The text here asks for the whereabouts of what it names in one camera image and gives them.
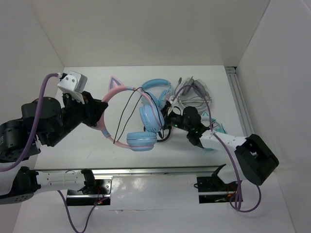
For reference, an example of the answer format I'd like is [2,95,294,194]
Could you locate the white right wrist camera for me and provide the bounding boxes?
[167,96,179,115]

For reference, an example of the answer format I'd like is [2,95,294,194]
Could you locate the white teal cat-ear headphones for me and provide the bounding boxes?
[201,111,227,152]

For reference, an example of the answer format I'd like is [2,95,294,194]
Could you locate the aluminium right side rail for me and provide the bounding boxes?
[225,67,255,136]

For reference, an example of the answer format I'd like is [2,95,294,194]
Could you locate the white grey gaming headset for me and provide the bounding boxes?
[174,76,212,114]

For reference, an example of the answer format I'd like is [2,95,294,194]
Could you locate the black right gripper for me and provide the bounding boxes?
[147,105,191,132]

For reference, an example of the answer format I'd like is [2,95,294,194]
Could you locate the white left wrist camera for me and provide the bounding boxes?
[57,71,87,104]

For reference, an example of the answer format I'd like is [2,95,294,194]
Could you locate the aluminium rail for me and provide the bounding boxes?
[34,165,226,176]
[225,67,255,136]

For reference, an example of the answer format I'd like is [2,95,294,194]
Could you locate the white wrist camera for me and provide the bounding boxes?
[57,71,87,104]
[167,96,179,115]

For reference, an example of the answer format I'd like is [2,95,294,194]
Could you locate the black headphone audio cable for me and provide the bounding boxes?
[113,87,171,144]

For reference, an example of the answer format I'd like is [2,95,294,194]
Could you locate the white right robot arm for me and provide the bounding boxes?
[161,101,279,186]

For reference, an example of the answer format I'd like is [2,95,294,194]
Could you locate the aluminium front rail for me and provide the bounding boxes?
[34,165,226,176]

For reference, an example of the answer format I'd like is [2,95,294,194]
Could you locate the light blue over-ear headphones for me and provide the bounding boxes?
[142,79,173,109]

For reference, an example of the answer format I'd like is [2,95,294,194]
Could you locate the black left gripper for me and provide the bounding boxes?
[45,90,109,147]

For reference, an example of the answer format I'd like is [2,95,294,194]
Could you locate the pink blue cat-ear headphones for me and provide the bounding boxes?
[96,75,166,152]

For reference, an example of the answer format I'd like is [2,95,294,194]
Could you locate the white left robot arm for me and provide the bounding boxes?
[0,91,108,204]

